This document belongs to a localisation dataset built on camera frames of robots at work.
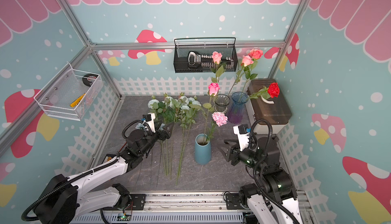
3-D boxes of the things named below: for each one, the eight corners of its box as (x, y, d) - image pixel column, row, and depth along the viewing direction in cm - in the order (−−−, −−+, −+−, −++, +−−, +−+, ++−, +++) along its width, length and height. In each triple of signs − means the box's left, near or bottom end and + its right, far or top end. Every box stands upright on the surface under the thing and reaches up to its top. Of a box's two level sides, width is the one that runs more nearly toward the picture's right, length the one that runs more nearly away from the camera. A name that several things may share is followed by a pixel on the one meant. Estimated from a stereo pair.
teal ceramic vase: (195, 164, 88) (194, 148, 71) (196, 151, 93) (195, 133, 76) (209, 164, 88) (211, 148, 71) (208, 151, 93) (210, 133, 76)
